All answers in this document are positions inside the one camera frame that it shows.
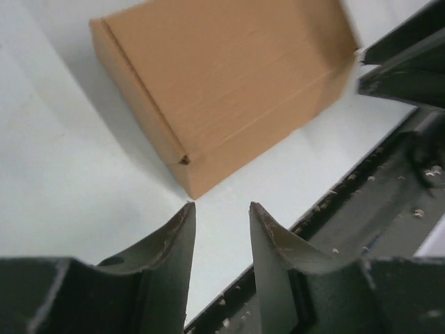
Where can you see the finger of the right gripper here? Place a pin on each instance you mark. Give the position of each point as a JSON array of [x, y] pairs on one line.
[[416, 80], [425, 22]]

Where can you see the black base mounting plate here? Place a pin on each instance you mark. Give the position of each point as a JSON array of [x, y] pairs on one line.
[[390, 205]]

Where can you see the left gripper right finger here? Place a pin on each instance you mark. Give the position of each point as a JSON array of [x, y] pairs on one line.
[[301, 289]]

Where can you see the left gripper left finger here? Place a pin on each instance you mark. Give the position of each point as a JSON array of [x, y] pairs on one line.
[[142, 289]]

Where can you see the brown cardboard box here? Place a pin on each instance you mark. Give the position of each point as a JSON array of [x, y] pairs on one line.
[[214, 84]]

